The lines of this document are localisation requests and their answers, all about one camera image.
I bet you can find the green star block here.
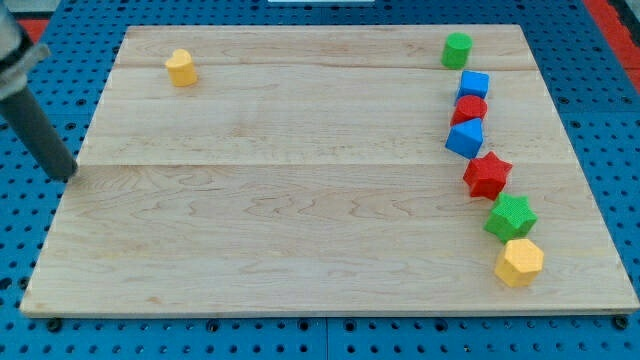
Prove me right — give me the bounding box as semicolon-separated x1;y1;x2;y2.
484;192;538;244

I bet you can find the red cylinder block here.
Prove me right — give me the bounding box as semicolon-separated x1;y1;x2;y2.
450;95;488;126

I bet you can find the green cylinder block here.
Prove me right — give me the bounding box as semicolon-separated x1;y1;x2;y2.
441;32;473;70

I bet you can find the light wooden board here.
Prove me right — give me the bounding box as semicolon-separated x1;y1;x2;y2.
21;25;639;319

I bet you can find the red star block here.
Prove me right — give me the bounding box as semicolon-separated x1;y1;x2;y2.
463;151;513;200

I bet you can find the yellow hexagon block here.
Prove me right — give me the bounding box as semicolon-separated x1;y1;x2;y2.
494;238;545;287

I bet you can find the yellow heart block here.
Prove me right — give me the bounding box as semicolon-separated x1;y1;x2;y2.
165;49;198;87

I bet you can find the blue cube block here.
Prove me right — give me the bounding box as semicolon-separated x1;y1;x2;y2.
455;70;490;101

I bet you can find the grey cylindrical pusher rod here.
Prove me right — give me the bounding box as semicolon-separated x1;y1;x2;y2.
1;87;78;181

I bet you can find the blue triangular prism block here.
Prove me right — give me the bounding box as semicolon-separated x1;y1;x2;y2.
445;118;484;159

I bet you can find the grey robot arm end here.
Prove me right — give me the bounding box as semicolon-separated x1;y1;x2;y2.
1;3;51;100

